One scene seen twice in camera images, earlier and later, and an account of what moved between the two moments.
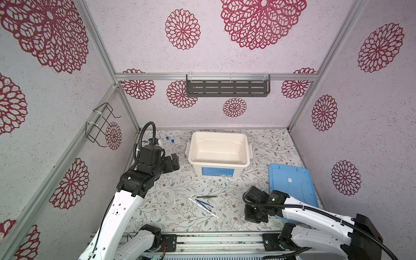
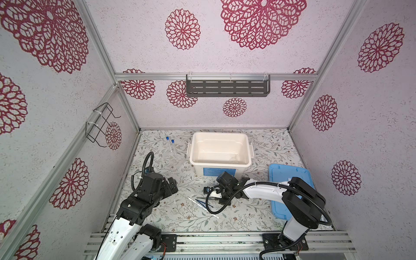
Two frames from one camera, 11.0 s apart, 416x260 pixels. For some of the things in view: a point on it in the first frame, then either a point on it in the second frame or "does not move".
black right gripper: [248, 217] -> [222, 201]
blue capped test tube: [167, 138] does not move
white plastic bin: [219, 154] does not move
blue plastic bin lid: [294, 181] does not move
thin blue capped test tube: [173, 146] does not move
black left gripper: [169, 167] -> [172, 183]
